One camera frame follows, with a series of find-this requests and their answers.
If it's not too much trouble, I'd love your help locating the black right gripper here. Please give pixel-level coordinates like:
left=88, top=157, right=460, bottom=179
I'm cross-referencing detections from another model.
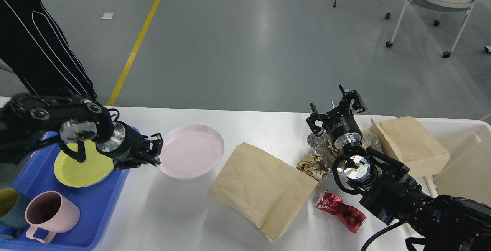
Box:
left=306, top=86, right=366, bottom=151

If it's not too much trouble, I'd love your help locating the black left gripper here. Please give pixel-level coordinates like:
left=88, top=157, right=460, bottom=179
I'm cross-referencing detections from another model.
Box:
left=96, top=122, right=164, bottom=170

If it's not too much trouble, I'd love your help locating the pink plate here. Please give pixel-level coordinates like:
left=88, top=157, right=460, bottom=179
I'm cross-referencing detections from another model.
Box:
left=157, top=124, right=225, bottom=180

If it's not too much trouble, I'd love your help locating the pink mug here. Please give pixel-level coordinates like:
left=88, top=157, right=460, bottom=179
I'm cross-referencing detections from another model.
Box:
left=25, top=190, right=81, bottom=244

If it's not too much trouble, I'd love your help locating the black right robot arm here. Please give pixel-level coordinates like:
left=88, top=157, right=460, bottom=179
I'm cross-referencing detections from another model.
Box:
left=306, top=85, right=491, bottom=251

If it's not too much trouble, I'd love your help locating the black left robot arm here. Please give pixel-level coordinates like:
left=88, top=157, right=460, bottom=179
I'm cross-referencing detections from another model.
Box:
left=0, top=93, right=164, bottom=170

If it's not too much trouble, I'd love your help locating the yellow plate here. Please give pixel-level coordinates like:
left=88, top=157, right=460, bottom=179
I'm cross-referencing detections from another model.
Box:
left=54, top=141, right=114, bottom=188

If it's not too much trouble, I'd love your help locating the crumpled brown paper ball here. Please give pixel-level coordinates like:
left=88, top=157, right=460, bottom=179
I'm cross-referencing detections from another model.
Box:
left=296, top=154, right=329, bottom=188

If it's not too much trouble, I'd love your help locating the blue plastic tray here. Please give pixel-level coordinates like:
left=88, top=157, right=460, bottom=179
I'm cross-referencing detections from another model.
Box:
left=0, top=144, right=129, bottom=251

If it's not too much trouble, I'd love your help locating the small brown paper bag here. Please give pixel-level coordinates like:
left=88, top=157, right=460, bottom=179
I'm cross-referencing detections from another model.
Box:
left=365, top=116, right=451, bottom=178

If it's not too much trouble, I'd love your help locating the large brown paper bag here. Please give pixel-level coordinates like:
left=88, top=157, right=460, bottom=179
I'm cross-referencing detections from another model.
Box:
left=208, top=142, right=318, bottom=244

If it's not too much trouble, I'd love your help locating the red foil wrapper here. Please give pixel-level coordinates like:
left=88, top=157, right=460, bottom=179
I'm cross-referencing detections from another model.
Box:
left=314, top=190, right=366, bottom=234

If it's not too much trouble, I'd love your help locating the white plastic bin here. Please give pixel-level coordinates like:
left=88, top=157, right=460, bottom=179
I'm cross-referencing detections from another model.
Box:
left=418, top=118, right=491, bottom=206

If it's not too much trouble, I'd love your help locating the person in black tracksuit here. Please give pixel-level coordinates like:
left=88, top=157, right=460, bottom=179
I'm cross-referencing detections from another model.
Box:
left=0, top=0, right=97, bottom=99

